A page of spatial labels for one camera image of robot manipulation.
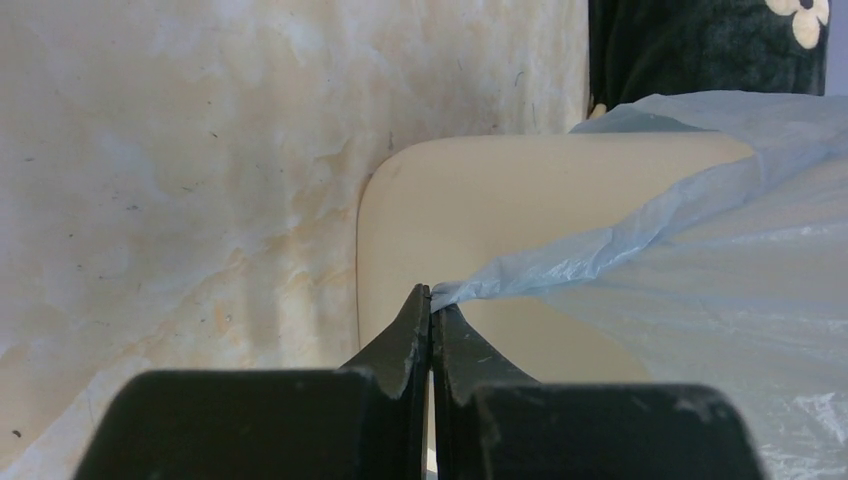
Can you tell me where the black floral blanket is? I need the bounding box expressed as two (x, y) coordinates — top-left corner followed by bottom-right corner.
(588, 0), (831, 118)

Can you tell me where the light blue trash bag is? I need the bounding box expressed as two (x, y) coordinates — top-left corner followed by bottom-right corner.
(433, 91), (847, 479)

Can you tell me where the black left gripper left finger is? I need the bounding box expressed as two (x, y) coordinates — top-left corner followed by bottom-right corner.
(75, 285), (431, 479)

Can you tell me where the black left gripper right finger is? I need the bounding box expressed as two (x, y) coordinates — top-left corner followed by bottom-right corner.
(431, 306), (765, 479)

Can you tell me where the beige plastic trash bin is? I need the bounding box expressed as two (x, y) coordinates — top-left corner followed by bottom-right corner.
(356, 132), (750, 345)

